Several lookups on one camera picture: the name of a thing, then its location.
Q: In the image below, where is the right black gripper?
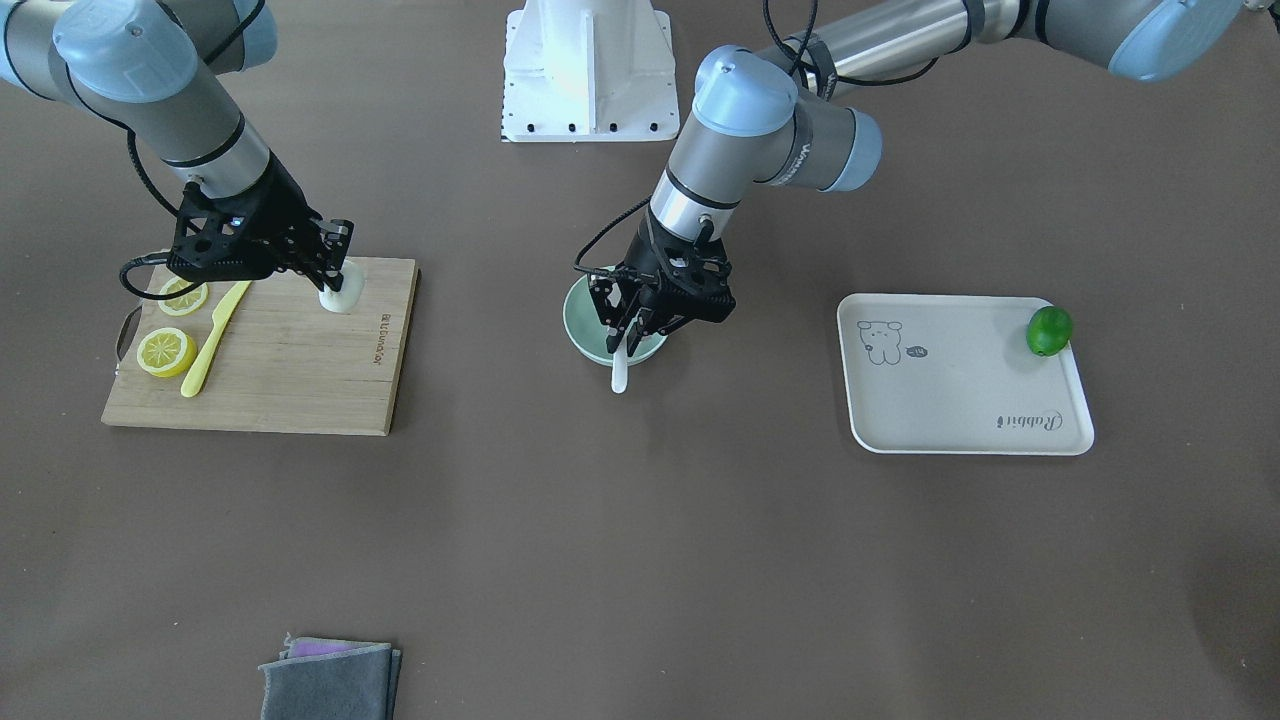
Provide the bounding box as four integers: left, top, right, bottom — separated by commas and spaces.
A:
166, 160, 355, 292

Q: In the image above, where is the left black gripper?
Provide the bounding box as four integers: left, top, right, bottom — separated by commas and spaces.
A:
588, 210, 736, 357

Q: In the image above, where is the white ceramic spoon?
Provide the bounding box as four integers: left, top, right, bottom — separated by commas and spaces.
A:
611, 343, 628, 395

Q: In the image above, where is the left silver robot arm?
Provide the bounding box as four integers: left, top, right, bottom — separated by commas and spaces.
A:
584, 1, 1242, 363

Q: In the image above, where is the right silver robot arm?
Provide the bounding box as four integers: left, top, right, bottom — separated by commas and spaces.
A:
3, 1, 365, 313

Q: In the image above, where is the light green bowl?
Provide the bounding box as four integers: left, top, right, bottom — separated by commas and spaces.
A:
562, 275, 667, 366

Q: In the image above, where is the wooden cutting board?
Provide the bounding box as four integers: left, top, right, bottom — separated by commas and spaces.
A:
102, 258, 419, 436

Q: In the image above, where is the yellow plastic knife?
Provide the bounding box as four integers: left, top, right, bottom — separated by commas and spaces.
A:
180, 281, 253, 398

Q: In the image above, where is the lemon slice upper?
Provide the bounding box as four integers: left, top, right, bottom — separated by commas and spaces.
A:
157, 275, 209, 316

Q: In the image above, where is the lemon half lower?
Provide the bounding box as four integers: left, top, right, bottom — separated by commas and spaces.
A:
134, 325, 198, 378

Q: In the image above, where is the beige rabbit tray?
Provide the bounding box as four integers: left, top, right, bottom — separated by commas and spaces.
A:
836, 293, 1094, 456

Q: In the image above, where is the green lime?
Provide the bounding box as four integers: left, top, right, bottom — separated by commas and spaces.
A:
1025, 305, 1074, 357

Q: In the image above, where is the grey folded cloth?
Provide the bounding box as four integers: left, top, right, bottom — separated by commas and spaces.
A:
259, 635, 402, 719

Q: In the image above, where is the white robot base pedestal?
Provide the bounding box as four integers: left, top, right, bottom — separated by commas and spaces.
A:
500, 1, 680, 143

